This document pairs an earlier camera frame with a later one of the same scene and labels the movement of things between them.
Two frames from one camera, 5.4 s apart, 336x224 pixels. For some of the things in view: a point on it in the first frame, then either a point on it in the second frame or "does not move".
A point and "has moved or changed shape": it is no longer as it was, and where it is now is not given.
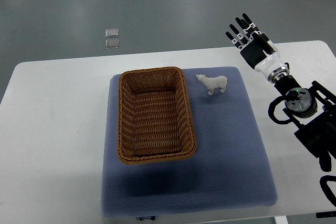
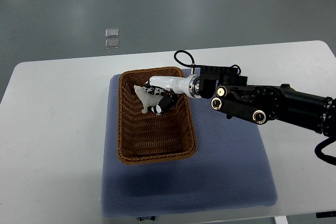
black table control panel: x=325 y=214 does not move
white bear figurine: x=211 y=83 has moved or changed shape
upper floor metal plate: x=112 y=33 does not move
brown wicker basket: x=154 y=122 does not move
